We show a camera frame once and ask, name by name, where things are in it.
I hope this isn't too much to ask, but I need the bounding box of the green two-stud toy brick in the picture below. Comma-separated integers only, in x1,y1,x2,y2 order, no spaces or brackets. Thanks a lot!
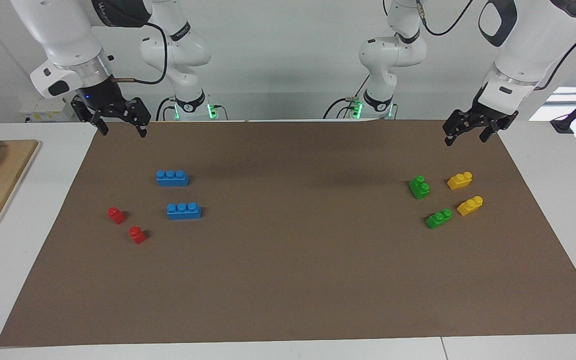
408,175,431,200
425,208,453,230

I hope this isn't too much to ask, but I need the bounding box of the blue three-stud toy brick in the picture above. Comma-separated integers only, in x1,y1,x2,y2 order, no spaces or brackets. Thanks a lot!
166,202,202,221
156,170,190,187

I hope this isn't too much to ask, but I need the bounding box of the yellow two-stud toy brick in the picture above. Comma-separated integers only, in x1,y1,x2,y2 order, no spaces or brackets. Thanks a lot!
456,195,484,217
447,171,473,191

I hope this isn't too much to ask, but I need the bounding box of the white power strip box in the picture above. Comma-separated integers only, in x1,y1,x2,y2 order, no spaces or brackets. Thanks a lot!
19,97,77,124

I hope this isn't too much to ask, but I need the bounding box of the wooden cutting board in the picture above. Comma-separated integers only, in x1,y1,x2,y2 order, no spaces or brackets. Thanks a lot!
0,139,42,232

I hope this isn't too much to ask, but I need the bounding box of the brown table mat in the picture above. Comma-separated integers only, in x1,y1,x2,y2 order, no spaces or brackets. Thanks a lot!
0,119,576,348

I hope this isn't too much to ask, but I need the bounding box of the black right base cable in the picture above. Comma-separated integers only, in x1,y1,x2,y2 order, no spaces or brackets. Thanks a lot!
155,97,177,122

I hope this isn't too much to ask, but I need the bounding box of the black base cable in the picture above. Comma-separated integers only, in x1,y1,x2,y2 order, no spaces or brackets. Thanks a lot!
322,96,358,120
155,97,177,122

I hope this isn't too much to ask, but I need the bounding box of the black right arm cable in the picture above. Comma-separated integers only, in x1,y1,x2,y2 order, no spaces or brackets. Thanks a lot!
109,20,169,85

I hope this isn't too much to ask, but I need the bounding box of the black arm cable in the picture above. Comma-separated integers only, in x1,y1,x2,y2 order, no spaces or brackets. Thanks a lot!
109,20,169,85
414,0,576,92

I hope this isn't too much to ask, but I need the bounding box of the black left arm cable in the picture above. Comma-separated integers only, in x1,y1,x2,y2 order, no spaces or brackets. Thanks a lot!
414,0,576,92

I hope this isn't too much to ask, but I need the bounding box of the black left base cable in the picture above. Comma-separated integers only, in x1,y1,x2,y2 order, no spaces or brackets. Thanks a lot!
322,96,358,120

